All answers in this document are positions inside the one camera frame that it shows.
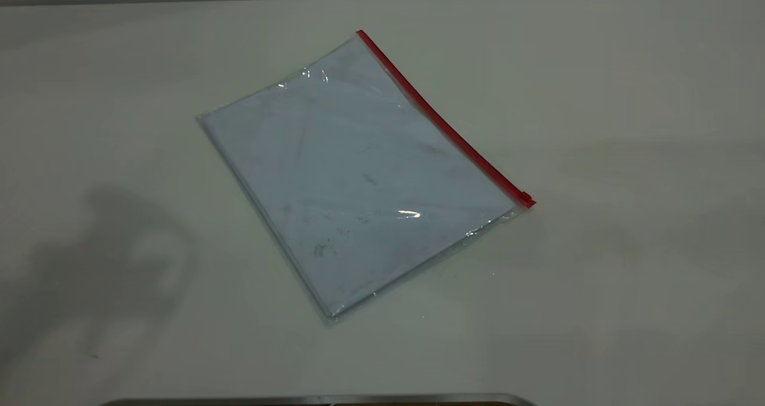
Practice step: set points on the clear zip bag red strip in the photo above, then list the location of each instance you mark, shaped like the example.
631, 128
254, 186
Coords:
358, 185

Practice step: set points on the red zipper slider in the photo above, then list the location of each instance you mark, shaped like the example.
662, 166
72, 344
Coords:
526, 198

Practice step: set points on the grey metal bar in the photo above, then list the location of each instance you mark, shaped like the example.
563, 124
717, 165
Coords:
317, 400

